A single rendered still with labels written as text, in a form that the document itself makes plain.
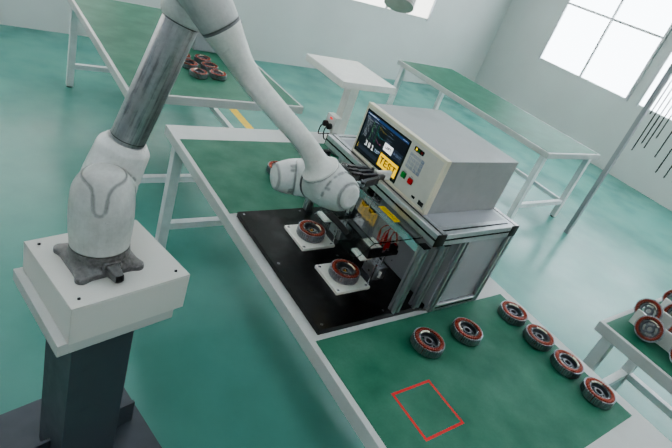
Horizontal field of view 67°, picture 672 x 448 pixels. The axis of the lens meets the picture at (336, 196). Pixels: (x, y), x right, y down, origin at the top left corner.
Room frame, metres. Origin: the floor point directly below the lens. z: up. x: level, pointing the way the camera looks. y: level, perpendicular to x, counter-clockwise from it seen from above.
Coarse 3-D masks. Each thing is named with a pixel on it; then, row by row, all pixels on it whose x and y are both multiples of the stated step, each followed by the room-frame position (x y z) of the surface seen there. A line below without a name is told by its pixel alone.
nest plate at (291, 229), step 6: (288, 228) 1.67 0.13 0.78; (294, 228) 1.69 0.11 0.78; (294, 234) 1.65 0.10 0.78; (294, 240) 1.62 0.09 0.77; (300, 240) 1.62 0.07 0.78; (324, 240) 1.68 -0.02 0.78; (330, 240) 1.70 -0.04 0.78; (300, 246) 1.59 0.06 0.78; (306, 246) 1.60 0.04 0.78; (312, 246) 1.61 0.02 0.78; (318, 246) 1.63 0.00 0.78; (324, 246) 1.64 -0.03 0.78; (330, 246) 1.66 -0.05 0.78
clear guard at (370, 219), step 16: (352, 208) 1.48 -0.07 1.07; (368, 208) 1.52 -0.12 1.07; (352, 224) 1.39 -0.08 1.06; (368, 224) 1.41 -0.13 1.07; (384, 224) 1.45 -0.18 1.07; (400, 224) 1.49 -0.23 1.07; (352, 240) 1.34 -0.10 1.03; (368, 240) 1.33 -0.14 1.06; (384, 240) 1.35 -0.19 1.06; (400, 240) 1.39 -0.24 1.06; (352, 256) 1.29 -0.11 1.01
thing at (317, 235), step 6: (300, 222) 1.69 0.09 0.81; (306, 222) 1.70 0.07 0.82; (312, 222) 1.72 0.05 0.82; (300, 228) 1.65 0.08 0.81; (306, 228) 1.70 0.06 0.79; (312, 228) 1.69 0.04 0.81; (318, 228) 1.70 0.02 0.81; (324, 228) 1.71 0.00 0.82; (300, 234) 1.63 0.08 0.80; (306, 234) 1.63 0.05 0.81; (312, 234) 1.63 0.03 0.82; (318, 234) 1.65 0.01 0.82; (324, 234) 1.67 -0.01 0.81; (306, 240) 1.62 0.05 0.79; (312, 240) 1.63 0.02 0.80; (318, 240) 1.64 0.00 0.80
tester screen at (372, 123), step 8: (368, 112) 1.82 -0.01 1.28; (368, 120) 1.81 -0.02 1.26; (376, 120) 1.78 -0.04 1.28; (368, 128) 1.80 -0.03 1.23; (376, 128) 1.77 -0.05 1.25; (384, 128) 1.74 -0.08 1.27; (360, 136) 1.81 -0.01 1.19; (368, 136) 1.78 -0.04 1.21; (376, 136) 1.76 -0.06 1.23; (384, 136) 1.73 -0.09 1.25; (392, 136) 1.70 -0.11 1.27; (400, 136) 1.68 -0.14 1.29; (376, 144) 1.75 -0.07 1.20; (392, 144) 1.69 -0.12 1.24; (400, 144) 1.67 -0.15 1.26; (408, 144) 1.64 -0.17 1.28; (376, 152) 1.73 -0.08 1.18; (384, 152) 1.71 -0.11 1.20; (400, 152) 1.66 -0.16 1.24; (376, 160) 1.72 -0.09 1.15; (392, 160) 1.67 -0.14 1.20
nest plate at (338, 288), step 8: (320, 264) 1.52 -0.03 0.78; (328, 264) 1.54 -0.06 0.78; (320, 272) 1.48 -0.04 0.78; (328, 272) 1.49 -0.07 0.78; (328, 280) 1.45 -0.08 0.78; (360, 280) 1.51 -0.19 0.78; (336, 288) 1.42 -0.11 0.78; (344, 288) 1.43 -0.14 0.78; (352, 288) 1.45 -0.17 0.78; (360, 288) 1.47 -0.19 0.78; (368, 288) 1.49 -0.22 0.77
